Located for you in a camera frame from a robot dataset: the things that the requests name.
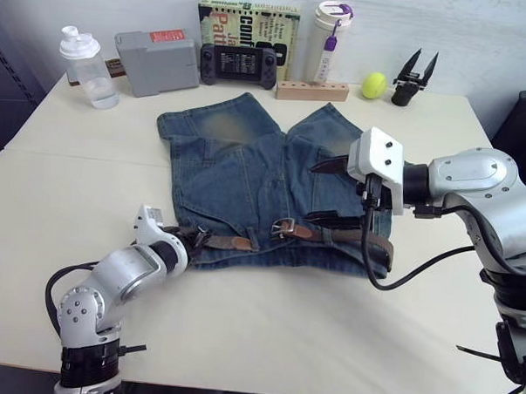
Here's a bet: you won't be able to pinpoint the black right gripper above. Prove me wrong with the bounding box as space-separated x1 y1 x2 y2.
303 153 398 233

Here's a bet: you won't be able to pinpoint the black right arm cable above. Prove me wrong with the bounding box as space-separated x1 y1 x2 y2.
355 172 482 297

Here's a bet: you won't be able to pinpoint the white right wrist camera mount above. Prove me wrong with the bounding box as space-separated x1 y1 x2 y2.
345 126 409 217

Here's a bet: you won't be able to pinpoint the brown braided belt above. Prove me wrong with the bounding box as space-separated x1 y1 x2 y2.
188 213 396 275

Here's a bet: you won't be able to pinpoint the black chair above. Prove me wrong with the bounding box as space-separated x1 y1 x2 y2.
489 86 526 175

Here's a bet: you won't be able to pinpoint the clear plastic water bottle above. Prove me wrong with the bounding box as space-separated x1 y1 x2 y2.
57 25 125 112

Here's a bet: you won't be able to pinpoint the grey plastic box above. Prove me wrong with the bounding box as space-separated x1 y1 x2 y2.
111 24 204 102

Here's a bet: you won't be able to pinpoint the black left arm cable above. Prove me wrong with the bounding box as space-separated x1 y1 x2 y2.
43 259 100 340

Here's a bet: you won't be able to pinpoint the white tumbler purple lid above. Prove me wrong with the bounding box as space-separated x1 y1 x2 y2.
303 0 358 85

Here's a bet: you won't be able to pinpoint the yellow tennis ball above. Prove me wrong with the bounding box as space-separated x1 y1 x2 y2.
360 71 389 101

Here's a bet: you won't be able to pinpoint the spiral bound book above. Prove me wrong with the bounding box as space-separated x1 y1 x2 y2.
194 0 304 85

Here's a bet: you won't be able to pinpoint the spare black two-finger gripper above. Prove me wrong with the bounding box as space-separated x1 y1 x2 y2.
389 45 441 111

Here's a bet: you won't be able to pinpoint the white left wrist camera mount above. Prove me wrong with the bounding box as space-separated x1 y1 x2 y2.
129 204 192 280

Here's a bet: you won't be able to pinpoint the wooden block with holes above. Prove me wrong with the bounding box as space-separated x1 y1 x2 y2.
274 78 352 104

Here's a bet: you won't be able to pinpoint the black handheld game console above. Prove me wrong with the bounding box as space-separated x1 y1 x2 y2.
197 44 281 92

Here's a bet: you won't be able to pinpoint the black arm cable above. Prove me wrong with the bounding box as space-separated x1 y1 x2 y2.
43 259 100 340
355 172 482 297

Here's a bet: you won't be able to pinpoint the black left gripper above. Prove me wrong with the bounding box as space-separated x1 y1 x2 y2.
167 225 215 266

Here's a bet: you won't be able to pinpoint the white tube purple cap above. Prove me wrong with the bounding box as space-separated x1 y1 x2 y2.
313 20 344 83

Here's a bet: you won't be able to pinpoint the dark metal cabinet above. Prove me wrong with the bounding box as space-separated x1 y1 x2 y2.
0 9 52 176

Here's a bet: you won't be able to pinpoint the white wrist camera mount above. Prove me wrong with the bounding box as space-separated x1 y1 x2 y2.
129 204 192 280
345 126 409 217

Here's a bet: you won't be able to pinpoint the blue denim shorts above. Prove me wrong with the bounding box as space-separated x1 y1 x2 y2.
149 89 402 281

